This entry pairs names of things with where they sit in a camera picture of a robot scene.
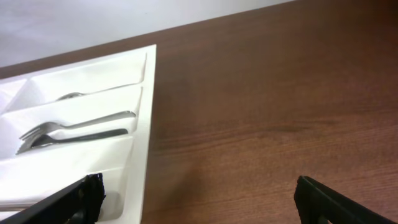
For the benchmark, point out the large metal spoon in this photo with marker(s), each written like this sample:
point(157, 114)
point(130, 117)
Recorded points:
point(78, 94)

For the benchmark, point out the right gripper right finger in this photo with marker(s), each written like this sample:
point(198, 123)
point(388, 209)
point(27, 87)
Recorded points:
point(317, 203)

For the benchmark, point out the dark-handled metal fork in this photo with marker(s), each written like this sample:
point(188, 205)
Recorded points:
point(44, 140)

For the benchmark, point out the white plastic cutlery tray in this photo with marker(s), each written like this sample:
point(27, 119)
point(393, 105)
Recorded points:
point(28, 108)

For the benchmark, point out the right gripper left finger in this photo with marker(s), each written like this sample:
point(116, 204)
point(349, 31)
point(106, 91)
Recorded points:
point(78, 203)

